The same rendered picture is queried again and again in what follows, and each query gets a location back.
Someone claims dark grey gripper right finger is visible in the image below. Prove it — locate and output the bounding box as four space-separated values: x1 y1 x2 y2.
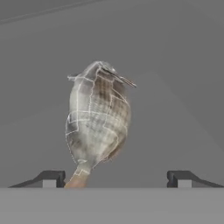
166 170 224 189

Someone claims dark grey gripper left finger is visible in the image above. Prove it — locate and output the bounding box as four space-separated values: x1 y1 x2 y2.
8 170 67 189

